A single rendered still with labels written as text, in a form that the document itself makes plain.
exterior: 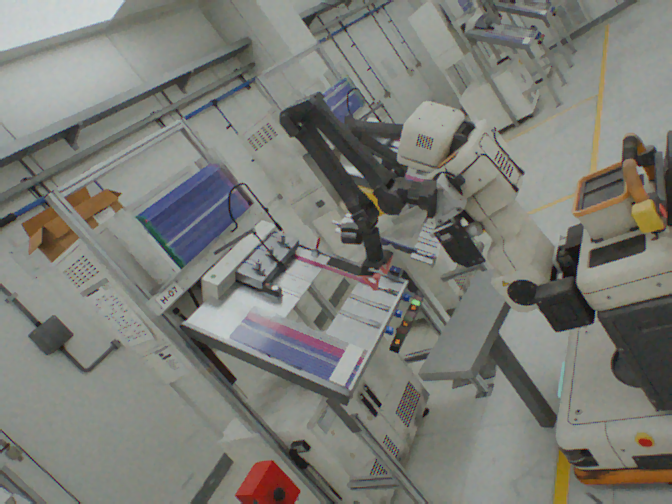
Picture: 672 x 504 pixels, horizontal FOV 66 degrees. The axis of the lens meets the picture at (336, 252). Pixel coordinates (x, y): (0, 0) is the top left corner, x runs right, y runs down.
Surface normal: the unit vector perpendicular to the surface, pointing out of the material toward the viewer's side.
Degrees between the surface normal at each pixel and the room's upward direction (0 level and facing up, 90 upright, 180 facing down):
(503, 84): 90
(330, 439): 90
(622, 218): 92
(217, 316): 46
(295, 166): 90
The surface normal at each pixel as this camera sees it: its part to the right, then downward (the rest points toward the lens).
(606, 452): -0.42, 0.55
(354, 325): 0.10, -0.77
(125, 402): 0.70, -0.33
